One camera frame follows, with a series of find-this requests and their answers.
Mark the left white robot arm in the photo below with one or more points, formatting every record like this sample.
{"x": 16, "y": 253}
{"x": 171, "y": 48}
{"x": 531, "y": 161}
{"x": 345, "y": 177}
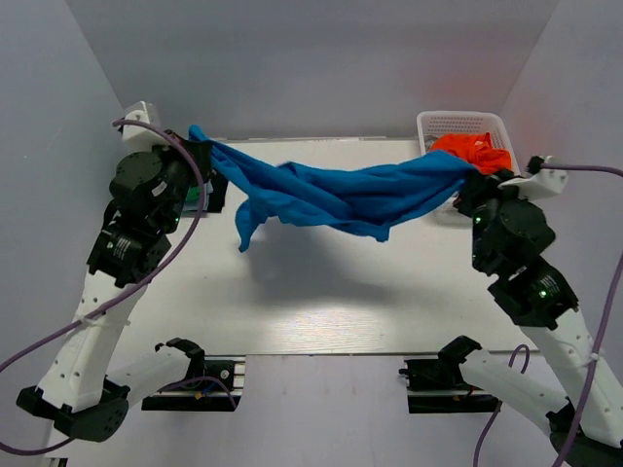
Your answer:
{"x": 83, "y": 398}

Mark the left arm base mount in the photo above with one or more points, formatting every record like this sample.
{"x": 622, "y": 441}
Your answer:
{"x": 216, "y": 388}

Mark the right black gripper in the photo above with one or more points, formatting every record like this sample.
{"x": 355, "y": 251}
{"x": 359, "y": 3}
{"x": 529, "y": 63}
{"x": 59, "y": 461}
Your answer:
{"x": 479, "y": 186}

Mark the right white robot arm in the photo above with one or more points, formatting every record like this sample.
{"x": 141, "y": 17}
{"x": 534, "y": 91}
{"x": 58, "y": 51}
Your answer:
{"x": 583, "y": 421}

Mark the folded black t-shirt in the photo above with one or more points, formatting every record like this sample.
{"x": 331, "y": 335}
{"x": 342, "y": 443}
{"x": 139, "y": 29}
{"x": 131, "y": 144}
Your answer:
{"x": 218, "y": 197}

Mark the folded green t-shirt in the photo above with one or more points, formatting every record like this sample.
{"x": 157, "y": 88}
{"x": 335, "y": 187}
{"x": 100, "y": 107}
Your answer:
{"x": 196, "y": 196}

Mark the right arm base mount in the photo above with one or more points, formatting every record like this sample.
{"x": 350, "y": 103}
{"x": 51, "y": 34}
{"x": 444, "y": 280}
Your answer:
{"x": 433, "y": 388}

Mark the orange t-shirt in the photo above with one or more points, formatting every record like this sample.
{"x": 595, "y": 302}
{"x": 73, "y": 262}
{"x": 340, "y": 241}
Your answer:
{"x": 476, "y": 149}

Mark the white plastic basket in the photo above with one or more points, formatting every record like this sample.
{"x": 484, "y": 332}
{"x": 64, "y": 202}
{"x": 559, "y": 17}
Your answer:
{"x": 431, "y": 125}

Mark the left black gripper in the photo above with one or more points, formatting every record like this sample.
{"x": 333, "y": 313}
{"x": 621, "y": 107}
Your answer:
{"x": 172, "y": 151}

